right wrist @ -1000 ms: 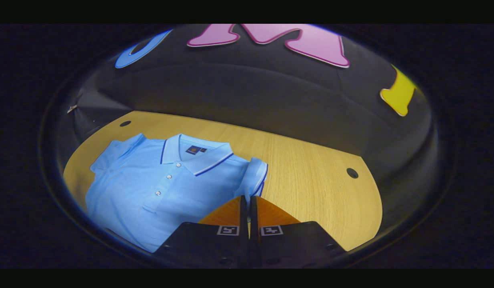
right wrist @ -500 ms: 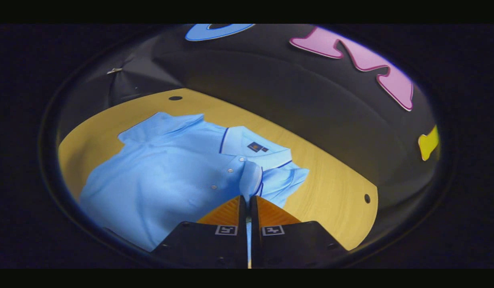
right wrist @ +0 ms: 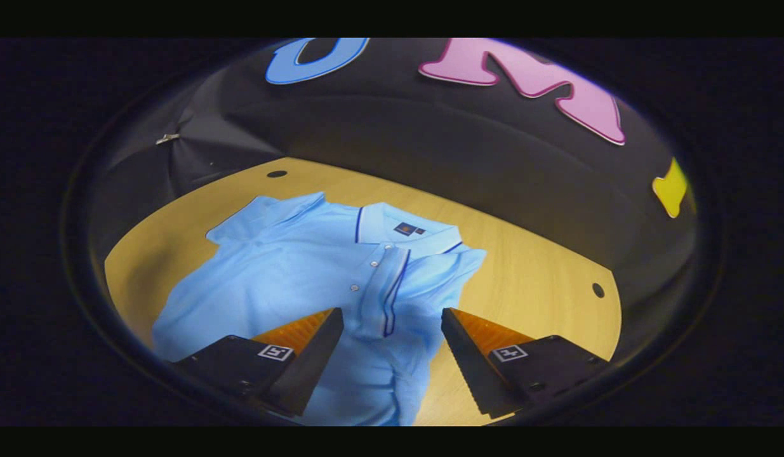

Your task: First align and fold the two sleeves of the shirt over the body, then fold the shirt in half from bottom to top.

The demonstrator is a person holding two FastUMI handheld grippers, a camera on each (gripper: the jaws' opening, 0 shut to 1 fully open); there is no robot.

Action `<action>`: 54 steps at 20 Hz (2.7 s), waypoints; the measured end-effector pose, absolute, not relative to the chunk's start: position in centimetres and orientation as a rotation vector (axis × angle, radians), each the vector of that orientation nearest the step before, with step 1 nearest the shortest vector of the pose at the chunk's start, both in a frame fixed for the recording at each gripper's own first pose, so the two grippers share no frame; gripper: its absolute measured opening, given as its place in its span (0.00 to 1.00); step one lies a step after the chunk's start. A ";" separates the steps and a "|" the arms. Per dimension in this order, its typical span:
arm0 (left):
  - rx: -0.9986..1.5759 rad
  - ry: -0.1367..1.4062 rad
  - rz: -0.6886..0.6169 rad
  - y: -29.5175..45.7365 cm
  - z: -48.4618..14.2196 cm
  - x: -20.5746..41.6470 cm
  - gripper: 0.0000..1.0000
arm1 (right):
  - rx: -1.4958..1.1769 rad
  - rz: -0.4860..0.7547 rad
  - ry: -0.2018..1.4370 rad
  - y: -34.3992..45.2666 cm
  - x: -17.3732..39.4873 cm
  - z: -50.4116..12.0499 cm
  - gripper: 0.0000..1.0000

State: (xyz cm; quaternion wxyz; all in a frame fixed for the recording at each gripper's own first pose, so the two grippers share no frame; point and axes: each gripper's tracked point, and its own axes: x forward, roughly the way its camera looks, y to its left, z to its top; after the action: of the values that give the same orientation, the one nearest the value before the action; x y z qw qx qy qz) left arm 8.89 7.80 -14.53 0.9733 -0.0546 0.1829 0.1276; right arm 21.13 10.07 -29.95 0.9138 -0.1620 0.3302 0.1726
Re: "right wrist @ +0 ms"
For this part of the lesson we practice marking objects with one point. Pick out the black backdrop cloth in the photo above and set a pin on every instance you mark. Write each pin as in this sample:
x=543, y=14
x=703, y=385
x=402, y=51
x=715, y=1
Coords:
x=398, y=127

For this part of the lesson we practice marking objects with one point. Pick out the light blue T-shirt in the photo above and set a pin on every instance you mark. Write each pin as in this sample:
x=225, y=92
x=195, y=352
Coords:
x=290, y=279

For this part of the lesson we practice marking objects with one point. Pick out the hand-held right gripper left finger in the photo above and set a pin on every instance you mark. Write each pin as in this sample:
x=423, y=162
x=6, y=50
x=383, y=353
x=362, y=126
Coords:
x=315, y=368

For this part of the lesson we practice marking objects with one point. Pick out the white backdrop clip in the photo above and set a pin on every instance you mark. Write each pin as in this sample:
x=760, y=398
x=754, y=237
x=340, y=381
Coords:
x=167, y=138

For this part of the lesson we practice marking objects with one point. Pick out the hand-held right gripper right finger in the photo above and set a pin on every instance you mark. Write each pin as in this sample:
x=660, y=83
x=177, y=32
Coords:
x=465, y=368

